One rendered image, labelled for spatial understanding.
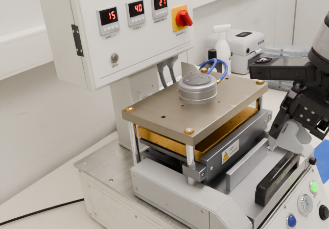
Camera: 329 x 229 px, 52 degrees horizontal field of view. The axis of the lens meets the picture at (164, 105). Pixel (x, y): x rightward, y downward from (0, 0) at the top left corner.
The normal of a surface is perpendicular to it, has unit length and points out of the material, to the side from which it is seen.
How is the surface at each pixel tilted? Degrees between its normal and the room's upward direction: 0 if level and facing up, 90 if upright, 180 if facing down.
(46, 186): 0
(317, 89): 90
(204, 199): 0
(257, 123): 90
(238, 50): 88
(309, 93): 20
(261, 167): 0
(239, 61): 90
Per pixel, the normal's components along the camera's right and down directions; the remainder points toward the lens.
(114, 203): -0.66, 0.38
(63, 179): -0.08, -0.89
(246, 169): 0.74, 0.24
